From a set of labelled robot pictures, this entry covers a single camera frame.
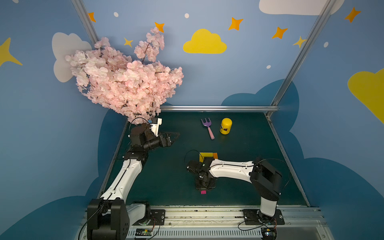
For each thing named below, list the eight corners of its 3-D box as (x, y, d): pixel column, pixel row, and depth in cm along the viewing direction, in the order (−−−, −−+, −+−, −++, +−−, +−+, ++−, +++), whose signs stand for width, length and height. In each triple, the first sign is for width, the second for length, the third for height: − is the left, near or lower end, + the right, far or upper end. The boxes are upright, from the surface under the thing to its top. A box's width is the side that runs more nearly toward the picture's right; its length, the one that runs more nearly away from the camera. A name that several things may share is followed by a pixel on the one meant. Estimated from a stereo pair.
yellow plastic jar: (220, 134, 108) (222, 127, 102) (219, 125, 114) (220, 117, 107) (230, 134, 108) (233, 127, 102) (228, 125, 114) (231, 117, 107)
